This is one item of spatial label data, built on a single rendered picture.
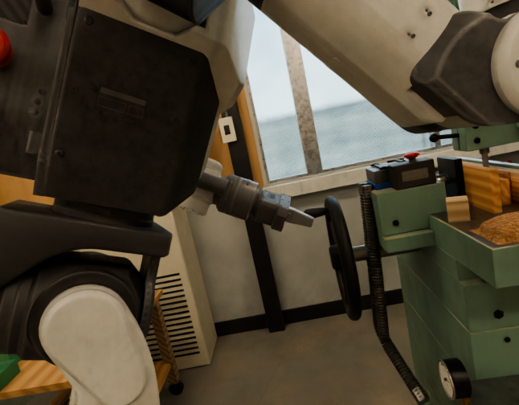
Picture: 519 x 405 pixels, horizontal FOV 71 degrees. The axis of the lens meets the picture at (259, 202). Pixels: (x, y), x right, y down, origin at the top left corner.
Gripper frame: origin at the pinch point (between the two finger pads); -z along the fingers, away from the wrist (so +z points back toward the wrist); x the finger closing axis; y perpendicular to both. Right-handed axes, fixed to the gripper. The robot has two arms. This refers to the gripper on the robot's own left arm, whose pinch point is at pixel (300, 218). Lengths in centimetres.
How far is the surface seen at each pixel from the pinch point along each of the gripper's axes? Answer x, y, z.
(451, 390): 25.5, -10.9, -30.6
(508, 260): 26.8, 13.7, -26.2
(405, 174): 3.2, 16.9, -16.0
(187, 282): -84, -84, 33
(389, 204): 4.1, 10.4, -15.3
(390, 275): -124, -61, -76
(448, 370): 25.1, -7.6, -28.7
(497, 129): -5.0, 30.3, -32.0
